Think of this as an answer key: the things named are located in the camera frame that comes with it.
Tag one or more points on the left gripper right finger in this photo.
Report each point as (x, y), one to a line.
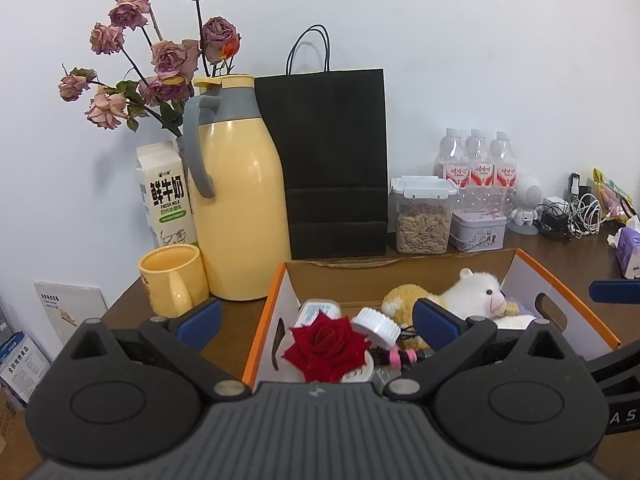
(457, 345)

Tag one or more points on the white tin box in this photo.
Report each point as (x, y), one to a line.
(477, 231)

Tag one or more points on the white bottle cap jar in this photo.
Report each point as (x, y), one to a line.
(378, 328)

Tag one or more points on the water bottle right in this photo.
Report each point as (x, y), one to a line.
(504, 160)

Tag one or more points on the red rose flower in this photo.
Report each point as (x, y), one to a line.
(327, 349)

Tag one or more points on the blue white carton box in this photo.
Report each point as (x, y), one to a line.
(23, 366)

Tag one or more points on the pink black hair brush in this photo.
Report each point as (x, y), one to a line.
(399, 359)

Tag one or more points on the purple tissue pack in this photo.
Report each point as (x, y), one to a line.
(626, 242)

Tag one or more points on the white milk carton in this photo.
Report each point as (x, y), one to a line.
(164, 195)

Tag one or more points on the water bottle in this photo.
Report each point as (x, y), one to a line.
(504, 160)
(452, 162)
(480, 162)

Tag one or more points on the white booklet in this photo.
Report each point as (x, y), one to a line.
(68, 306)

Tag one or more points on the white robot speaker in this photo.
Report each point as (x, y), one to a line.
(527, 198)

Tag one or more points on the yellow thermos jug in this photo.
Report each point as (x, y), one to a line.
(236, 188)

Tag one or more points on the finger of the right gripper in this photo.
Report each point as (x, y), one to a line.
(615, 291)

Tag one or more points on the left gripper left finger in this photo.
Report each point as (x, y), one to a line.
(176, 343)

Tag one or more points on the water bottle left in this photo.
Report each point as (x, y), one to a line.
(452, 162)

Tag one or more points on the clear container with seeds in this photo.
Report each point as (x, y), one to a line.
(423, 212)

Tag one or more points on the colourful snack packet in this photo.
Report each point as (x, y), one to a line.
(616, 203)

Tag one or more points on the black paper bag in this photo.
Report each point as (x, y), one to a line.
(329, 128)

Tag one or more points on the water bottle middle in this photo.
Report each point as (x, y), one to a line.
(480, 162)

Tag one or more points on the dried pink flower bouquet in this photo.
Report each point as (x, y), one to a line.
(162, 72)

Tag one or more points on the plush alpaca toy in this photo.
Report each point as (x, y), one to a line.
(473, 294)

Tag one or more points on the white round case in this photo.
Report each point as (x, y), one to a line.
(311, 308)

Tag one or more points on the yellow mug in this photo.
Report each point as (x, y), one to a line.
(174, 279)

